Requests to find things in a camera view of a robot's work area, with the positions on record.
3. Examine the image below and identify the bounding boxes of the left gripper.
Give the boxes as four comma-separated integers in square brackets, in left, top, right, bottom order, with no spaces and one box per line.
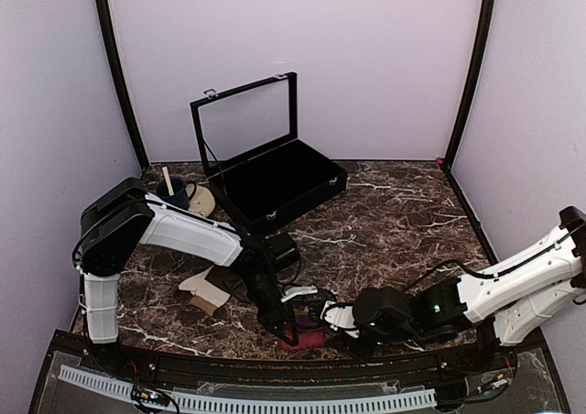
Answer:
[240,271,298,346]

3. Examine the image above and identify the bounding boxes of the magenta purple sock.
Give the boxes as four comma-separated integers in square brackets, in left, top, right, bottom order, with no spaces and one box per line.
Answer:
[280,312,325,351]

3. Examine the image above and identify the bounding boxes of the cream brown sock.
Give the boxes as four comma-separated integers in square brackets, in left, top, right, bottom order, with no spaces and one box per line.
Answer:
[179,266,241,316]

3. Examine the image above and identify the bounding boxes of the black display box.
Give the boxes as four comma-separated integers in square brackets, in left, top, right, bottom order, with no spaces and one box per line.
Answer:
[190,71,347,235]

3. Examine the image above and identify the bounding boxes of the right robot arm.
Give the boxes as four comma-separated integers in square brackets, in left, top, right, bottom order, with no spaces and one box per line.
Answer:
[303,206,585,372]

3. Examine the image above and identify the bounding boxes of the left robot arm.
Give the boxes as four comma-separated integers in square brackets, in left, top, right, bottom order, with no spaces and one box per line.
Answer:
[71,178,298,374]

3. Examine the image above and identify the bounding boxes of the beige ceramic saucer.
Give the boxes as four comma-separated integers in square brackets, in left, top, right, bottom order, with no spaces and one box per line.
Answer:
[187,183,216,218]

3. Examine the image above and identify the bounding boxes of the dark blue mug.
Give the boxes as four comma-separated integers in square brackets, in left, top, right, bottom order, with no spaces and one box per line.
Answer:
[155,178,197,210]

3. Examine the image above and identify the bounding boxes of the green circuit board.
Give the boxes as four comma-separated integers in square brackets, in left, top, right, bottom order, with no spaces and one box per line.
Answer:
[130,386,170,408]

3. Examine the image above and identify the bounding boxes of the wooden stir stick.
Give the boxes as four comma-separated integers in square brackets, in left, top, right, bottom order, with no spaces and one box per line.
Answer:
[161,166,175,197]

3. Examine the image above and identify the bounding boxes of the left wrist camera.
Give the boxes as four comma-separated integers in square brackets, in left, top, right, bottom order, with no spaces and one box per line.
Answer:
[281,286,318,303]

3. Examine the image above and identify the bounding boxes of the white cable duct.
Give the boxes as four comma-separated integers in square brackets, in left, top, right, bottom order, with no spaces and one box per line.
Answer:
[58,365,437,413]

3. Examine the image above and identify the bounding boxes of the black front rail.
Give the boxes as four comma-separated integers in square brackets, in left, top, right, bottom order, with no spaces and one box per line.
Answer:
[45,329,518,392]

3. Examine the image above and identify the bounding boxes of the right black frame post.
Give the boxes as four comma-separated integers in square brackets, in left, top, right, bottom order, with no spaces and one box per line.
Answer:
[443,0,499,168]

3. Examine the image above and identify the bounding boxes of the black frame post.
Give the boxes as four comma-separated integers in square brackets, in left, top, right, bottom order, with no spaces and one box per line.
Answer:
[94,0,150,171]
[443,0,499,168]

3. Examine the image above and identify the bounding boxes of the left black frame post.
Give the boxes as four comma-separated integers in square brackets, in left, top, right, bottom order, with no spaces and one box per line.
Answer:
[94,0,150,171]

